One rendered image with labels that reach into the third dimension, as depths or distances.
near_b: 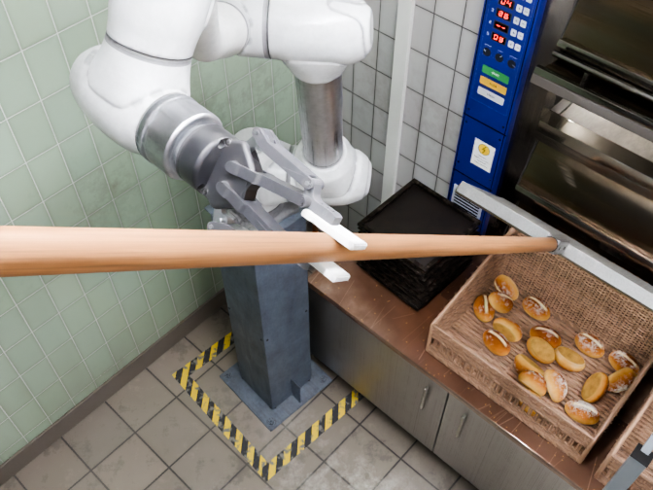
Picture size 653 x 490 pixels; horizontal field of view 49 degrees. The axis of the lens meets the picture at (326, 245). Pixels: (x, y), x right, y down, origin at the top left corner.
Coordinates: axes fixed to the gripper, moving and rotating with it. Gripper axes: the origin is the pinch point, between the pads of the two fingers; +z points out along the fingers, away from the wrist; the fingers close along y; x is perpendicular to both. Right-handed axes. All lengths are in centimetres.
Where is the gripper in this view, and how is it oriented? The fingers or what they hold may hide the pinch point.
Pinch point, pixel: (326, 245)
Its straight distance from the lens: 73.4
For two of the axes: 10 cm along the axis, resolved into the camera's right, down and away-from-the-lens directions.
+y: -4.5, 8.5, 2.8
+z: 7.2, 5.3, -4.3
